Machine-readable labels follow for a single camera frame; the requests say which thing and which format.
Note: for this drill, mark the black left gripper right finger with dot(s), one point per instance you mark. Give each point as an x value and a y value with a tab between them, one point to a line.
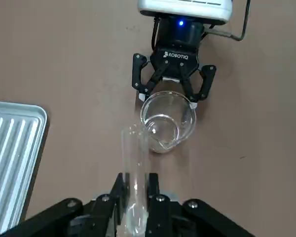
187	219

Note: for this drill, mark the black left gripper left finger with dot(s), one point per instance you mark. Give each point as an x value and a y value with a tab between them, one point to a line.
64	217

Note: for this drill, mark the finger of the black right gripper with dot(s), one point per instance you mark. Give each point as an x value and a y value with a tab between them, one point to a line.
138	71
207	81

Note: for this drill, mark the large clear glass beaker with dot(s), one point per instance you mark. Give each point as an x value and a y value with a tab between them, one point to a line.
167	123

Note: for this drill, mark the clear glass test tube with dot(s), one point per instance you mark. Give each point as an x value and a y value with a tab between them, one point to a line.
135	172

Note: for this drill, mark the ribbed metal tray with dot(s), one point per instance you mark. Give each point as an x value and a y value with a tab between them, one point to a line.
12	160

